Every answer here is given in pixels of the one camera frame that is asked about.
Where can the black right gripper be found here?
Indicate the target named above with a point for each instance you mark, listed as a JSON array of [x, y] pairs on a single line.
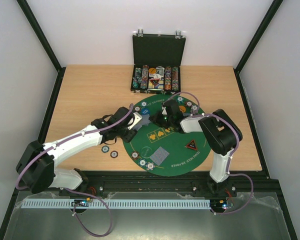
[[159, 120]]

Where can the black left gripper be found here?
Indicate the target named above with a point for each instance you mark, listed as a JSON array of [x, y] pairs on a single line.
[[128, 138]]

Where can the red chip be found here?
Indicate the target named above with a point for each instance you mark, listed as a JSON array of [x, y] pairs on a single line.
[[114, 154], [189, 104], [137, 109], [135, 155]]

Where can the blue patterned card deck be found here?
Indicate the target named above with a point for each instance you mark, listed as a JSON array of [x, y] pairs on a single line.
[[140, 125]]

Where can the teal poker chip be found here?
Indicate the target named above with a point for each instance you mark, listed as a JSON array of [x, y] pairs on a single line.
[[105, 149]]

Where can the grey chips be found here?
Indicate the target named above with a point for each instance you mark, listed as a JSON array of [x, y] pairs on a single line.
[[195, 108]]

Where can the triangular all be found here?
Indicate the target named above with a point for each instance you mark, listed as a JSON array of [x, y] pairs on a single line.
[[153, 82], [192, 145]]

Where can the face down card mat bottom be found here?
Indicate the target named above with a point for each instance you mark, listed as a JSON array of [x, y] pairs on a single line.
[[159, 156]]

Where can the single blue patterned card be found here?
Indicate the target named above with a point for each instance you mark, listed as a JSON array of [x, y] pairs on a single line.
[[145, 120]]

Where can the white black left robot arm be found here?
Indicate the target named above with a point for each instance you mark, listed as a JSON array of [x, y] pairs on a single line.
[[38, 169]]

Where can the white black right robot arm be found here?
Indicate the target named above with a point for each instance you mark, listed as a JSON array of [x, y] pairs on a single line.
[[221, 133]]

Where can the orange big blind button on mat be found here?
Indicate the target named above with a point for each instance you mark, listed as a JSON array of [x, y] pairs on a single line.
[[182, 108]]

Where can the blue small blind button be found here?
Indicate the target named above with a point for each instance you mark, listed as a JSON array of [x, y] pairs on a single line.
[[144, 111]]

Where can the clear glass dealer puck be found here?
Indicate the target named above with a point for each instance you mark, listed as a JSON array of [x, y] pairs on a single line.
[[146, 152]]

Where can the round green poker mat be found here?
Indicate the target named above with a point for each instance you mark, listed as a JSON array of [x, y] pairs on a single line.
[[180, 160]]

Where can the triangular all in button in case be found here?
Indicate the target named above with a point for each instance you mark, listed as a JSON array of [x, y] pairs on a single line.
[[153, 82]]

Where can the white dealer button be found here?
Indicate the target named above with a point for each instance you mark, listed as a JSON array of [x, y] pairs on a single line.
[[158, 76]]

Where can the chip row in case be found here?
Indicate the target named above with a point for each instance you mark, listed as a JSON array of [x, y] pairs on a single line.
[[175, 78], [168, 78], [144, 77], [137, 78]]

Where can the leftmost chip row in case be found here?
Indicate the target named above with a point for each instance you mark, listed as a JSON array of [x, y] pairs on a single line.
[[137, 78]]

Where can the orange big blind button in case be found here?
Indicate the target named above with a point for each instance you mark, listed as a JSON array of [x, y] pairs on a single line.
[[152, 71]]

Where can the black poker chip case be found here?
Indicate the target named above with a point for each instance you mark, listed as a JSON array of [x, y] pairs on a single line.
[[157, 51]]

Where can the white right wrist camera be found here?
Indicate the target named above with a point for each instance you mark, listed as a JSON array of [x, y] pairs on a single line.
[[163, 110]]

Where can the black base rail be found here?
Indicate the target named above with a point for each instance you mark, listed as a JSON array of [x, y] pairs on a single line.
[[196, 183]]

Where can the white slotted cable duct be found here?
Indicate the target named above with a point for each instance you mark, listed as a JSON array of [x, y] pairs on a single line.
[[134, 204]]

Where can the black aluminium frame post left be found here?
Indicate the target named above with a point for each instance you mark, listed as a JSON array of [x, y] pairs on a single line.
[[31, 18]]

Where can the black aluminium frame post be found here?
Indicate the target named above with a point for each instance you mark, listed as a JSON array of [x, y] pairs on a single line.
[[266, 20], [31, 18]]

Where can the black aluminium frame post right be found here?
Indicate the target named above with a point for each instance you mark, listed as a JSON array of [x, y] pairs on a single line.
[[266, 20]]

